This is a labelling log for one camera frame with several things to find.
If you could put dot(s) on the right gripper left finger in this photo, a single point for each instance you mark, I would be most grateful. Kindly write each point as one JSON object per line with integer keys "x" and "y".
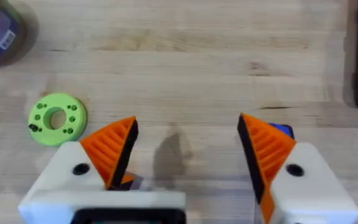
{"x": 104, "y": 152}

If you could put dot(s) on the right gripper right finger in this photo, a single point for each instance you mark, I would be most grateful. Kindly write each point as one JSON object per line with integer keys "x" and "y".
{"x": 306, "y": 193}

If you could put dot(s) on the blue electric screwdriver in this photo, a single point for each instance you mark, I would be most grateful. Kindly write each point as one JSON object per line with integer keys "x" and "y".
{"x": 282, "y": 129}

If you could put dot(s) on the small black screw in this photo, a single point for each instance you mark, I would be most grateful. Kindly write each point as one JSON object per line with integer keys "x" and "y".
{"x": 33, "y": 127}

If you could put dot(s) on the green disc with holes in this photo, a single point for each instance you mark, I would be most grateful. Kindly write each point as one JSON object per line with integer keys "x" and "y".
{"x": 57, "y": 119}

